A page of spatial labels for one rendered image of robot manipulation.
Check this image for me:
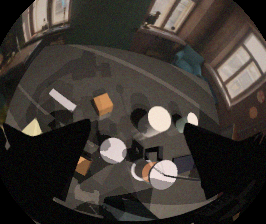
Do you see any glass french press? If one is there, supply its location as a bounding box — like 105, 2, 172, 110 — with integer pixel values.
130, 145, 201, 190

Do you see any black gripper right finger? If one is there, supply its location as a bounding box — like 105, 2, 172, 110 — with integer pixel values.
184, 123, 263, 200

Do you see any brown cube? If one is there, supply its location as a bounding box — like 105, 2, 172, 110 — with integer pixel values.
76, 156, 92, 176
93, 93, 113, 116

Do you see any white flat bar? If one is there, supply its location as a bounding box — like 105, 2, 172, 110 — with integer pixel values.
49, 88, 77, 112

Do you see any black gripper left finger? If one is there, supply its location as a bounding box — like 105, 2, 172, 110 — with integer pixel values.
3, 119, 92, 201

